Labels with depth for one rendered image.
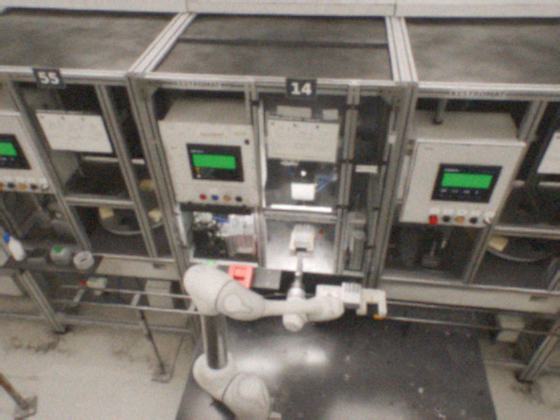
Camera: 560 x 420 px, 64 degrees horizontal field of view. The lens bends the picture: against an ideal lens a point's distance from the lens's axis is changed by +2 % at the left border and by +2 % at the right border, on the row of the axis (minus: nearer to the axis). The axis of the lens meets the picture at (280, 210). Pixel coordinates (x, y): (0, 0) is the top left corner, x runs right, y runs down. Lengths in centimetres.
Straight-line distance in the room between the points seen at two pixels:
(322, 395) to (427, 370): 56
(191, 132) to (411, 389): 162
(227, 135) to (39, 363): 231
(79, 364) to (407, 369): 220
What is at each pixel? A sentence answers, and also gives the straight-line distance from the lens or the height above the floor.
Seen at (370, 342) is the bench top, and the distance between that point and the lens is 254.
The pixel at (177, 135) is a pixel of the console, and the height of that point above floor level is 177.
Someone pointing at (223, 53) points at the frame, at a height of 201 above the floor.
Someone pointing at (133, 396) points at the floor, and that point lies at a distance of 329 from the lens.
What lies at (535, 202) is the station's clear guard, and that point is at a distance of 230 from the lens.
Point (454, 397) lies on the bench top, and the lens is 249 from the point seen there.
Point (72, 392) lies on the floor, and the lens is 345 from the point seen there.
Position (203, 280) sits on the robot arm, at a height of 151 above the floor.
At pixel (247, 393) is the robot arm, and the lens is 208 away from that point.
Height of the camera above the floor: 281
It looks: 41 degrees down
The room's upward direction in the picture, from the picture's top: 2 degrees counter-clockwise
